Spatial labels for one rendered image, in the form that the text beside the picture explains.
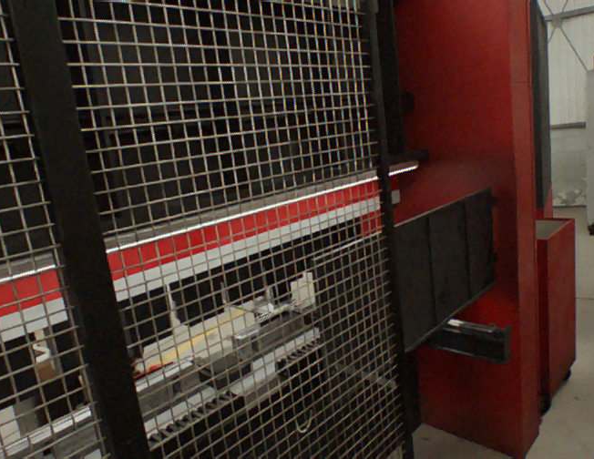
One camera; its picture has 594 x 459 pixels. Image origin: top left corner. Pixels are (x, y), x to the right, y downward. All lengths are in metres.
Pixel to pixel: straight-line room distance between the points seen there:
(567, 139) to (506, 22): 6.25
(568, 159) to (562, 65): 1.41
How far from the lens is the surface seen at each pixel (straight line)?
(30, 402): 2.55
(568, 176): 8.40
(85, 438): 1.54
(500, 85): 2.16
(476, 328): 1.93
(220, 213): 1.34
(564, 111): 8.31
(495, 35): 2.18
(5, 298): 1.34
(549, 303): 2.74
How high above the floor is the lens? 1.66
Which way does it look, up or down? 11 degrees down
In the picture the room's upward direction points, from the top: 8 degrees counter-clockwise
